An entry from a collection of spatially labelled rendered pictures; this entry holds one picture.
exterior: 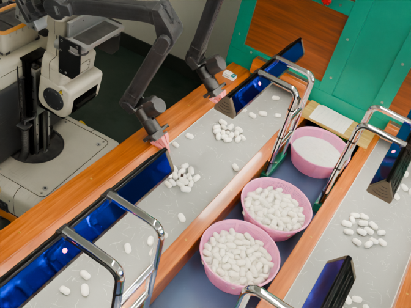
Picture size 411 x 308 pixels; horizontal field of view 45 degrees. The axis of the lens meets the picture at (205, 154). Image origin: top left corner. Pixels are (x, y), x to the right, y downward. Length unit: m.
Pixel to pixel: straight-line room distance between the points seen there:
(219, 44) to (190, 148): 1.66
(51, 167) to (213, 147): 0.86
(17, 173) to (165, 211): 0.96
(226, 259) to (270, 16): 1.21
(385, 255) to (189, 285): 0.71
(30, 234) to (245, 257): 0.68
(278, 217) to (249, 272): 0.29
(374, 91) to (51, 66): 1.37
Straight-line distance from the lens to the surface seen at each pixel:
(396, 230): 2.01
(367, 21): 2.23
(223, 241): 1.68
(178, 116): 2.07
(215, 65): 2.02
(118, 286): 1.13
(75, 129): 2.69
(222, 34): 3.49
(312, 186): 2.10
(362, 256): 1.84
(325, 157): 2.18
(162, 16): 1.53
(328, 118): 2.33
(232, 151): 2.01
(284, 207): 1.88
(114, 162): 1.82
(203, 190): 1.81
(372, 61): 2.28
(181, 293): 1.61
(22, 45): 2.32
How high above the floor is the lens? 2.01
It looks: 40 degrees down
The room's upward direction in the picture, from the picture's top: 15 degrees clockwise
